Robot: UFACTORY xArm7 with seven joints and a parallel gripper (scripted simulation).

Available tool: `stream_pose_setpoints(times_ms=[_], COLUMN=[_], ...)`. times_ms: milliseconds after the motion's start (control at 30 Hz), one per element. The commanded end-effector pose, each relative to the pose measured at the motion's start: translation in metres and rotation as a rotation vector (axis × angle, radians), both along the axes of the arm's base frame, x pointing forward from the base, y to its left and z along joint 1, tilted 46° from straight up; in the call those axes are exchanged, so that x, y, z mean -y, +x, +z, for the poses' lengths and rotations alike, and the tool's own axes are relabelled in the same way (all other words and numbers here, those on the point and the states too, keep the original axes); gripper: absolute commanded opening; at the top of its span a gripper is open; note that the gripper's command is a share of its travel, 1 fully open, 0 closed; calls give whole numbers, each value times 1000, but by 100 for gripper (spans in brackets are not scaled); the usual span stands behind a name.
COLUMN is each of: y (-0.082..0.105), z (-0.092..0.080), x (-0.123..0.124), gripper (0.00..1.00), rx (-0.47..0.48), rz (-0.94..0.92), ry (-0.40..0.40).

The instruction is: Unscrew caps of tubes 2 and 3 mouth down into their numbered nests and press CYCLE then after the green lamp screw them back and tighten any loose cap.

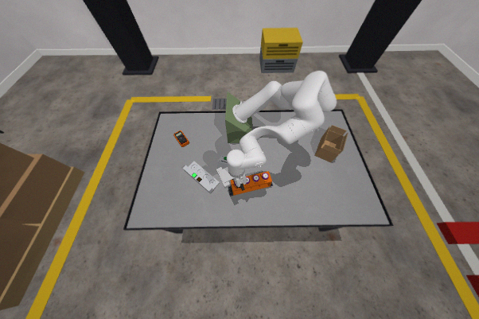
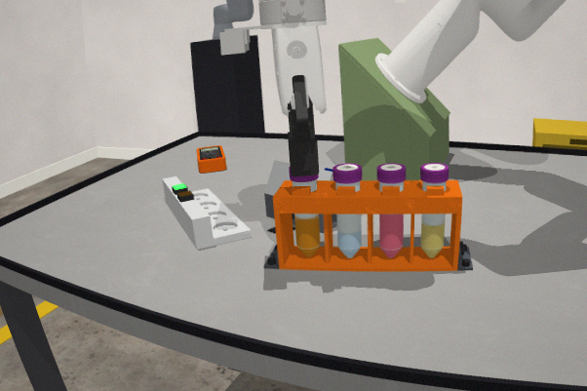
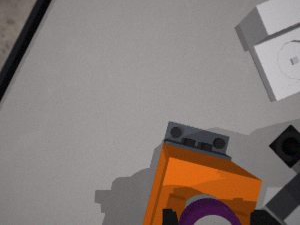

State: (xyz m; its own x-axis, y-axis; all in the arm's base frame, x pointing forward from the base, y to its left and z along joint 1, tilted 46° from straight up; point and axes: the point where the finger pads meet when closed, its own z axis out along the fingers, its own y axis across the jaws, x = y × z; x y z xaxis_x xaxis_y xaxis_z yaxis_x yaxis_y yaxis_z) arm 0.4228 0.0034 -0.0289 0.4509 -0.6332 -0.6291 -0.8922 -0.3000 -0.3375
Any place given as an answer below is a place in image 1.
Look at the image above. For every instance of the orange test tube rack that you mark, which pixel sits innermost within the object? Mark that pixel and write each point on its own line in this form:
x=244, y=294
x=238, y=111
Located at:
x=252, y=185

